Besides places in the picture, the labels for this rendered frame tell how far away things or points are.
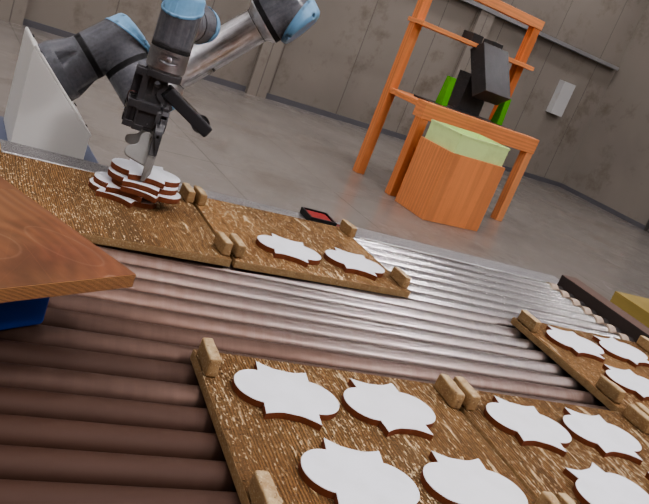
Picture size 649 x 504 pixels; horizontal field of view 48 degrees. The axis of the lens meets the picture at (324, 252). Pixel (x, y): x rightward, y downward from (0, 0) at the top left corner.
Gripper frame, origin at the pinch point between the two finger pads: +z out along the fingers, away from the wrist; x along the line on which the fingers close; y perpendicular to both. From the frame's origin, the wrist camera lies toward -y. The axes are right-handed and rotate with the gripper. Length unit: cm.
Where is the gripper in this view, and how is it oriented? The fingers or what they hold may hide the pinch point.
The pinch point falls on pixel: (146, 171)
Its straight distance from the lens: 152.5
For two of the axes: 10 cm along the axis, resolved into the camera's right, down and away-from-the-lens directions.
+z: -3.5, 8.9, 2.9
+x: 2.3, 3.8, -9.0
